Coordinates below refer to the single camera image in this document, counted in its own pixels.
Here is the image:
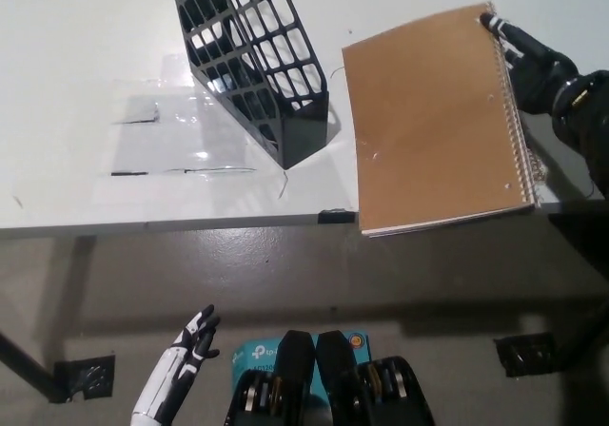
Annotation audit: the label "grey tape patch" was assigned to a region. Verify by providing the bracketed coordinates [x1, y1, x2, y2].
[111, 95, 163, 126]

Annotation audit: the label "clear plastic sheet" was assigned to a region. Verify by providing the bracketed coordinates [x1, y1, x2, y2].
[97, 52, 286, 180]

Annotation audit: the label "black slanted table leg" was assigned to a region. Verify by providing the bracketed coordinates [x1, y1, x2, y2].
[0, 330, 61, 403]

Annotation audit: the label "black robot body blocks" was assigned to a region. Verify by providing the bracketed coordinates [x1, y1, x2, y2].
[223, 329, 434, 426]

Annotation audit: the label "black lattice book holder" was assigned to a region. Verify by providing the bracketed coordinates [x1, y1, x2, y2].
[167, 0, 330, 170]

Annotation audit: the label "black tape strip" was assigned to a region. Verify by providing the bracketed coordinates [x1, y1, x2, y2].
[317, 208, 357, 225]

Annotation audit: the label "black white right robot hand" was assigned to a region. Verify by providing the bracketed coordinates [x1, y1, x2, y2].
[478, 11, 584, 116]

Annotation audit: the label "black table frame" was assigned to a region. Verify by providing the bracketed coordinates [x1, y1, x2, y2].
[546, 211, 609, 375]

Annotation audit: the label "teal router box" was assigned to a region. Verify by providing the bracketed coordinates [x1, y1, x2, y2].
[231, 333, 371, 398]

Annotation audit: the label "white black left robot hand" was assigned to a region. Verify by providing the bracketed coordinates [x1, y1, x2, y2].
[131, 304, 222, 420]

